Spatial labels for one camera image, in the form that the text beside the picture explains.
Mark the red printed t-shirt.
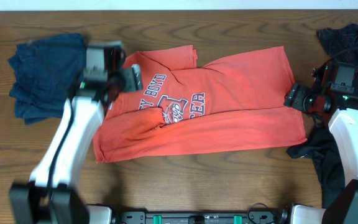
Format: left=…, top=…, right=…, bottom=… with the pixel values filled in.
left=93, top=45, right=306, bottom=162

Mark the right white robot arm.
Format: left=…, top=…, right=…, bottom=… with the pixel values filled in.
left=284, top=83, right=358, bottom=224

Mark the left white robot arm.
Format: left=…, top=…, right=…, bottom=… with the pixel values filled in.
left=9, top=64, right=142, bottom=224

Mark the black crumpled garment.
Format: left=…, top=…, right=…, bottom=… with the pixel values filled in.
left=287, top=24, right=358, bottom=208

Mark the folded navy blue garment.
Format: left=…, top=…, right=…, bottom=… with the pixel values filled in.
left=8, top=33, right=86, bottom=125

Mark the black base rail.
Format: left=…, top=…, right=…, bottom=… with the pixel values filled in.
left=110, top=203, right=290, bottom=224

